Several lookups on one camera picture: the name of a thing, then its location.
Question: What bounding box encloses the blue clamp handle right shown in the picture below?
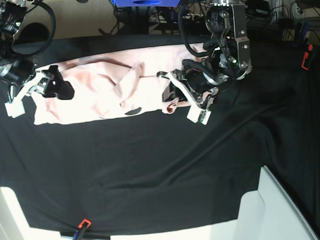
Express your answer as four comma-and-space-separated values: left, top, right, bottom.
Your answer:
297, 22, 310, 45

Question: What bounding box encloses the black table cloth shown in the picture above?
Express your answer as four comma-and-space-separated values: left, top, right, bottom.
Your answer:
0, 41, 320, 238

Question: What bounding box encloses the blue box with hole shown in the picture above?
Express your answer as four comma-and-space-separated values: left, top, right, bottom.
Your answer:
111, 0, 180, 7

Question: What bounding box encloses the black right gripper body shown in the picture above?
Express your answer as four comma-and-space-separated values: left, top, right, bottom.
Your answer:
0, 58, 36, 87

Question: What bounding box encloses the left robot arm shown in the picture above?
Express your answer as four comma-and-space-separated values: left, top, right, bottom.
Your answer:
157, 0, 252, 125

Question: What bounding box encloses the orange blue clamp bottom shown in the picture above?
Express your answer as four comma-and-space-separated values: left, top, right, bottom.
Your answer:
72, 218, 92, 240

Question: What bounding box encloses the white bin right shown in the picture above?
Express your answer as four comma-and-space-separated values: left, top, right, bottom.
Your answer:
234, 165, 320, 240

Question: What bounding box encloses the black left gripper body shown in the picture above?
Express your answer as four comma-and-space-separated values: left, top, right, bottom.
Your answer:
182, 44, 252, 103

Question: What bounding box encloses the pink T-shirt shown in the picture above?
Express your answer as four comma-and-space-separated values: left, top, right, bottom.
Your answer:
31, 45, 200, 125

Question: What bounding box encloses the white bin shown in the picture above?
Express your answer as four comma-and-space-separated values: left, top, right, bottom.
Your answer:
0, 187, 62, 240
234, 165, 320, 240

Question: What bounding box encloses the black power strip with cables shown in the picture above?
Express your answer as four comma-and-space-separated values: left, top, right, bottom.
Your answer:
148, 5, 247, 27

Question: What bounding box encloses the white bin left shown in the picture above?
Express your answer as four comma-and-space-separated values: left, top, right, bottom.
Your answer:
0, 187, 62, 240

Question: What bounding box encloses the orange black clamp right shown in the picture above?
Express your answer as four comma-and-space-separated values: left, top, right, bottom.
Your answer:
301, 44, 314, 71

